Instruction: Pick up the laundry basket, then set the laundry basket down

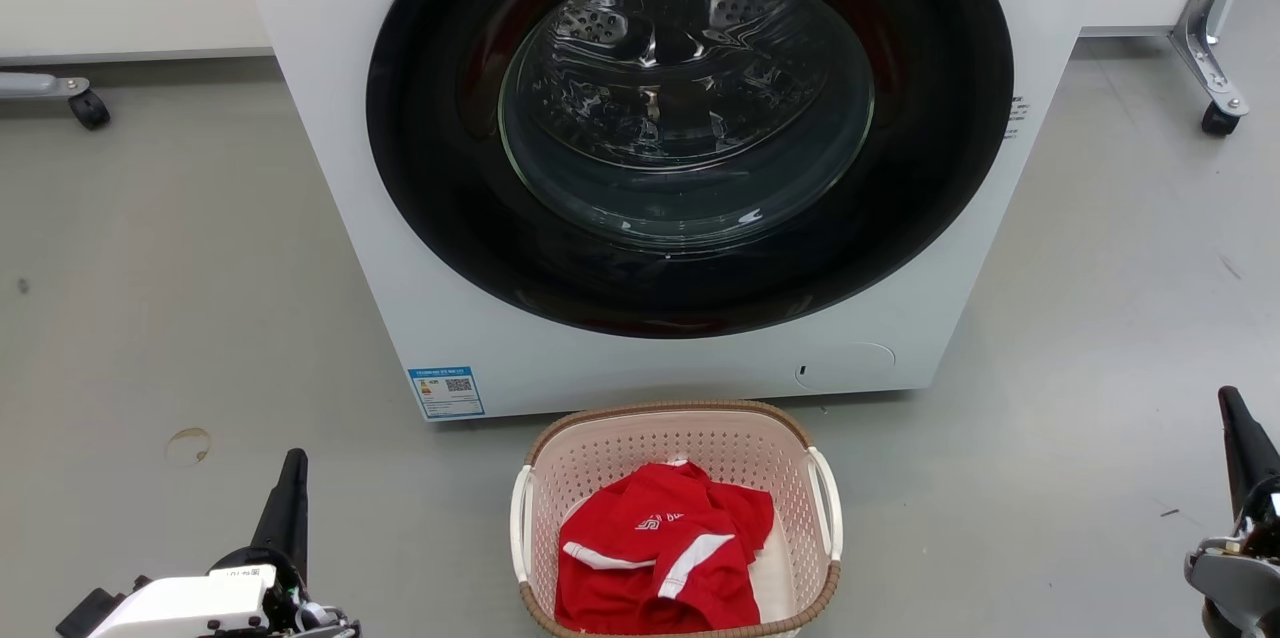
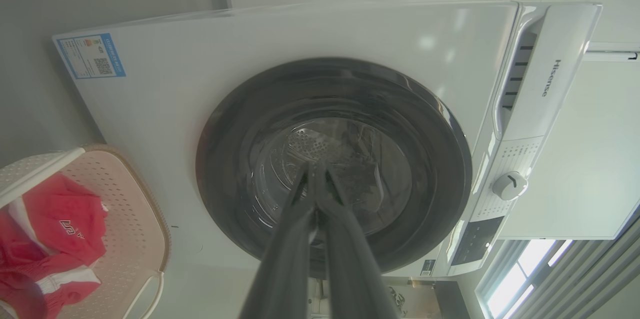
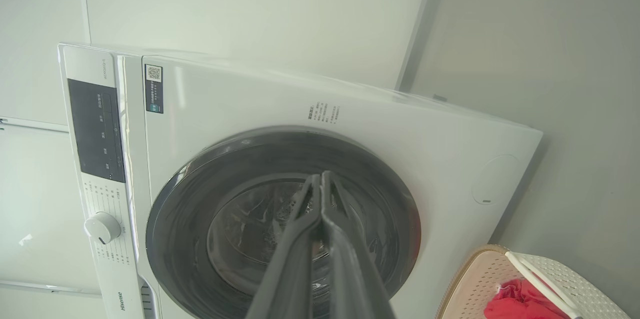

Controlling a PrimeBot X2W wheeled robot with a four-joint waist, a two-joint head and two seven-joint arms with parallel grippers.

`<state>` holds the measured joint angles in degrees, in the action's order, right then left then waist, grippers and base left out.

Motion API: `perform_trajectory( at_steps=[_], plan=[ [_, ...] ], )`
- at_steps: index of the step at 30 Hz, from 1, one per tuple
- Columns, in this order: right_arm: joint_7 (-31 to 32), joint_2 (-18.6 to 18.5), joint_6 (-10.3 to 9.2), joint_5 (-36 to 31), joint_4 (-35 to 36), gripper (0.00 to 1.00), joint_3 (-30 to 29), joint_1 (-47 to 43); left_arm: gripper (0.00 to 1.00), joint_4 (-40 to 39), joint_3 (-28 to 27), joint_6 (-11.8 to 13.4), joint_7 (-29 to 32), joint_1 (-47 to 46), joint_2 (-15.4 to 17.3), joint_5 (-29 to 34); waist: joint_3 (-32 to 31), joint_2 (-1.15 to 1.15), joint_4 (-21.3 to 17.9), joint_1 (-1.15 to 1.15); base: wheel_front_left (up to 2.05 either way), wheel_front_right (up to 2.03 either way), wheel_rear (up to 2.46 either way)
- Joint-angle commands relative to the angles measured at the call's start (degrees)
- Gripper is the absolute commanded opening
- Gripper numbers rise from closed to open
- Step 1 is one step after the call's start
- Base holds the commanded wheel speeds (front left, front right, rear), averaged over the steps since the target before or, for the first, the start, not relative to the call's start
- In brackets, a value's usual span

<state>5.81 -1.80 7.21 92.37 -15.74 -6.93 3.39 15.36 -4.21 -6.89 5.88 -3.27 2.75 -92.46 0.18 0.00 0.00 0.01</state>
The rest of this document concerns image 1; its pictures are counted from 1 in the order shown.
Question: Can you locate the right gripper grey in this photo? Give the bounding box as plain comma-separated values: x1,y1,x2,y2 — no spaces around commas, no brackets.
1184,385,1280,638

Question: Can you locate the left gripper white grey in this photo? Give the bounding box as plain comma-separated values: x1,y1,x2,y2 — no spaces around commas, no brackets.
88,448,361,638

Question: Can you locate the beige perforated plastic laundry basket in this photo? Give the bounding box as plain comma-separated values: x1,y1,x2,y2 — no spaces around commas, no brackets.
510,400,844,638

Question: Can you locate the blue energy label sticker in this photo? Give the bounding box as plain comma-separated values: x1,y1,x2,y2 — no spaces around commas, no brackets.
408,366,487,420

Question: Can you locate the red garment with white stripes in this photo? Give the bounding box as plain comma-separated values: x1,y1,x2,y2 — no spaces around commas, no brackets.
554,460,777,636

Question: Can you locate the black round glass washer door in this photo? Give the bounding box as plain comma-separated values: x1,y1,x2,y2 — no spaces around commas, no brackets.
366,0,1015,340

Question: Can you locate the white front-load washing machine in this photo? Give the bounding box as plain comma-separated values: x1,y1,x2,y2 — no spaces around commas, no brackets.
222,0,1131,422

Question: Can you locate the grey leg with black caster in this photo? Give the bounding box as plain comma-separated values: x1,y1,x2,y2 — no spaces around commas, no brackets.
0,71,112,132

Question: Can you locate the metal bracket leg with caster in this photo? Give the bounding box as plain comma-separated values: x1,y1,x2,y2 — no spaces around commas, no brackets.
1167,0,1265,138

